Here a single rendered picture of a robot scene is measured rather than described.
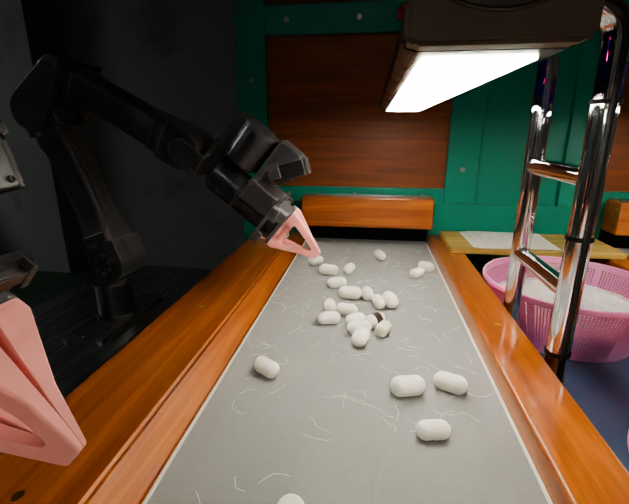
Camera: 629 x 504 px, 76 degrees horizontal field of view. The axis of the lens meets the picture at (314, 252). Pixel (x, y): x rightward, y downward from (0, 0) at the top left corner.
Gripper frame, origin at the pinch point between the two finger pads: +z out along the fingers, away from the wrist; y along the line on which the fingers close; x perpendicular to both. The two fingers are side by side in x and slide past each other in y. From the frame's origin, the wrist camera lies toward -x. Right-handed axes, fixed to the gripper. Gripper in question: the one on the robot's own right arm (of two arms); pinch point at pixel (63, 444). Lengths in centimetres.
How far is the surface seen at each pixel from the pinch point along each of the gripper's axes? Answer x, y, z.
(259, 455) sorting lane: 5.3, 12.6, 12.1
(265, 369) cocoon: 5.6, 23.2, 9.6
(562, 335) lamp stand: -17.7, 27.5, 31.1
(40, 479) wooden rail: 12.4, 5.8, -0.4
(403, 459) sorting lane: -2.5, 13.9, 21.4
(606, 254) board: -32, 68, 52
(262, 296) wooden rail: 9.9, 44.5, 5.4
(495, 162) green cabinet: -33, 85, 28
